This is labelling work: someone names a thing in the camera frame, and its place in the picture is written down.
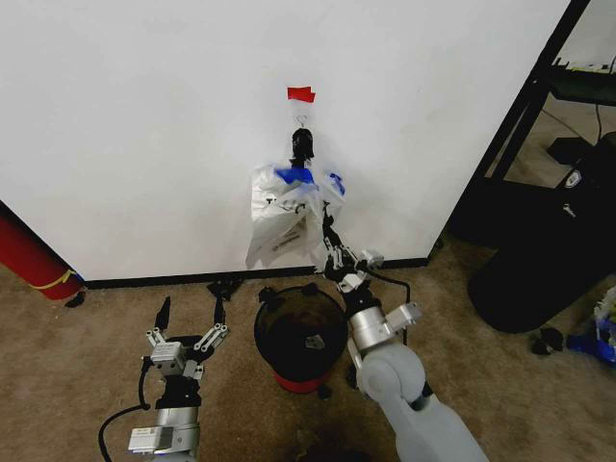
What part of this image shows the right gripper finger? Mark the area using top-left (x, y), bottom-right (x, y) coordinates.
top-left (331, 225), bottom-right (371, 294)
top-left (318, 204), bottom-right (346, 279)

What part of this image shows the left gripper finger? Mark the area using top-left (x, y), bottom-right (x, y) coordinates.
top-left (145, 295), bottom-right (173, 347)
top-left (192, 294), bottom-right (230, 356)

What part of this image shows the white plastic garbage bag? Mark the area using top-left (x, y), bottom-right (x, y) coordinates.
top-left (244, 158), bottom-right (349, 270)

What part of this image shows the black trash bin red base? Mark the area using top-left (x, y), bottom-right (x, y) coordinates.
top-left (253, 284), bottom-right (348, 395)

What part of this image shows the large black bag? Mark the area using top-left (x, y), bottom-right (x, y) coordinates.
top-left (467, 136), bottom-right (616, 334)

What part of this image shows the blue white plastic bag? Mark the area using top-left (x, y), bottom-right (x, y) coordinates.
top-left (565, 284), bottom-right (616, 370)

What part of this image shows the black baseboard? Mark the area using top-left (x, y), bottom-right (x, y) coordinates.
top-left (76, 258), bottom-right (429, 290)

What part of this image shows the yellow tie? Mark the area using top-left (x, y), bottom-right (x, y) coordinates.
top-left (29, 269), bottom-right (79, 291)

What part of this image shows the red cylinder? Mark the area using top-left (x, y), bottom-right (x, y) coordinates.
top-left (0, 200), bottom-right (84, 302)

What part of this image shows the red tape piece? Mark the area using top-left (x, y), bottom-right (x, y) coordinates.
top-left (286, 86), bottom-right (318, 104)

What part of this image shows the black floor scrap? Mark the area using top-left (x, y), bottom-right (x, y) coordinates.
top-left (528, 326), bottom-right (565, 357)

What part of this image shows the black flat box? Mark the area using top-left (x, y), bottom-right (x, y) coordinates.
top-left (547, 136), bottom-right (598, 163)

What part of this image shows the dark shelf board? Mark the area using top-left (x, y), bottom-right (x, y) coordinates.
top-left (548, 56), bottom-right (616, 108)

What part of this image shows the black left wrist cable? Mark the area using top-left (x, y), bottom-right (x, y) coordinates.
top-left (97, 354), bottom-right (156, 462)

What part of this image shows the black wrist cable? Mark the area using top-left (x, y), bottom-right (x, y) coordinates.
top-left (368, 269), bottom-right (413, 346)
top-left (97, 354), bottom-right (156, 462)

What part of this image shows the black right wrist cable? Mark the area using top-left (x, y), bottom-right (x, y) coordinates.
top-left (368, 269), bottom-right (413, 346)

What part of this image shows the black metal frame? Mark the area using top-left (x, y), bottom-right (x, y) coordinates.
top-left (443, 0), bottom-right (616, 247)

